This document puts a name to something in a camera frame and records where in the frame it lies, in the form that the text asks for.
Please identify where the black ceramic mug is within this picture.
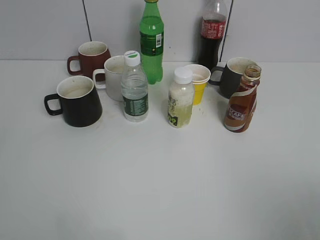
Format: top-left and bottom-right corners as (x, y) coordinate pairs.
(44, 75), (103, 128)

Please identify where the brown coffee bottle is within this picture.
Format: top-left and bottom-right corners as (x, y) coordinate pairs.
(223, 64), (262, 133)

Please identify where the lower yellow paper cup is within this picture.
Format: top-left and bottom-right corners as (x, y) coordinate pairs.
(192, 78), (209, 106)

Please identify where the yellow paper cup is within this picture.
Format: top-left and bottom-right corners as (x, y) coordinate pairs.
(192, 78), (209, 106)
(184, 64), (211, 83)

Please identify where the upper yellow paper cup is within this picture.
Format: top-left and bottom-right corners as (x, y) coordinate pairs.
(184, 64), (211, 83)

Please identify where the yellow-green juice bottle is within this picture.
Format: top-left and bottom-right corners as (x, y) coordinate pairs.
(167, 66), (195, 128)

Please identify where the clear water bottle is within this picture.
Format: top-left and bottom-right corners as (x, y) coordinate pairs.
(121, 50), (149, 123)

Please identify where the white ceramic mug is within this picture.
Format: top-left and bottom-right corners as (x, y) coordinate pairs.
(92, 55), (125, 102)

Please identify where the grey-blue ceramic mug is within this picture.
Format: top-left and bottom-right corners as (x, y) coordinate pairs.
(208, 57), (257, 99)

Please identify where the green soda bottle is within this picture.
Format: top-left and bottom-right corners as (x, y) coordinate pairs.
(139, 0), (164, 85)

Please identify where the red-brown ceramic mug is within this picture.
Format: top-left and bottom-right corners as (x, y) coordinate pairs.
(67, 41), (111, 78)

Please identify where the cola bottle red label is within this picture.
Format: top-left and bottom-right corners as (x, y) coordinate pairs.
(198, 0), (228, 69)

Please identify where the right black wall cable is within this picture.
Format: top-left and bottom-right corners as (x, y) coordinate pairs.
(218, 0), (235, 63)

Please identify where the black wall cable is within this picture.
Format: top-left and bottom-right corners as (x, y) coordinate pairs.
(82, 0), (93, 42)
(218, 0), (235, 63)

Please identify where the left black wall cable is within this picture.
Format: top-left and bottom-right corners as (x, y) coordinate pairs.
(82, 0), (93, 42)

